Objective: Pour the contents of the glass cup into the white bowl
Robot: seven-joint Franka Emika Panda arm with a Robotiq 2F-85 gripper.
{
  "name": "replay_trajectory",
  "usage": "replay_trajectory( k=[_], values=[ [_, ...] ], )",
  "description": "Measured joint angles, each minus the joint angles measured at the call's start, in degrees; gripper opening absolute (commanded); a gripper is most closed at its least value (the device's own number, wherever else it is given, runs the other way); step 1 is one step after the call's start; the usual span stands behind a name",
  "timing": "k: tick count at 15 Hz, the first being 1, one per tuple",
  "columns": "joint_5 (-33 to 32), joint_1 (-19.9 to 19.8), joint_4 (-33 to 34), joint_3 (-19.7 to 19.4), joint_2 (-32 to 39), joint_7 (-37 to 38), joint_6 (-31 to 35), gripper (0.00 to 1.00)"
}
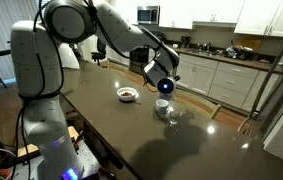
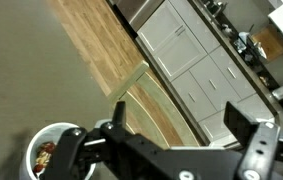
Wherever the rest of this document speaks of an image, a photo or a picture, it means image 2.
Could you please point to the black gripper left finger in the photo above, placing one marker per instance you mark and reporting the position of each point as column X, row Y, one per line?
column 137, row 156

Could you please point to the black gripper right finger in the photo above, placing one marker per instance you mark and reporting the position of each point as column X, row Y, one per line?
column 257, row 150

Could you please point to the dark kitchen countertop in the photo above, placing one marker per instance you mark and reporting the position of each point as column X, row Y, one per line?
column 264, row 86

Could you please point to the light wooden chair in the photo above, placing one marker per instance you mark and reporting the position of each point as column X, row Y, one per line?
column 131, row 80

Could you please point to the mixed nuts and dried fruit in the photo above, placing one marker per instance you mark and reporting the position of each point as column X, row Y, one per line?
column 42, row 156

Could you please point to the white ceramic mug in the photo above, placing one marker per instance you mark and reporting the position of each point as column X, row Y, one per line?
column 37, row 140

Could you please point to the wooden cutting board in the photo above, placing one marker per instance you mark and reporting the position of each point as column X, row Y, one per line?
column 271, row 41

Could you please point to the white lower kitchen cabinets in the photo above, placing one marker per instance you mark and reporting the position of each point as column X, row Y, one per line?
column 187, row 50

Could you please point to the stainless steel dishwasher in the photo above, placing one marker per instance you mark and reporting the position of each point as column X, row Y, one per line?
column 137, row 10

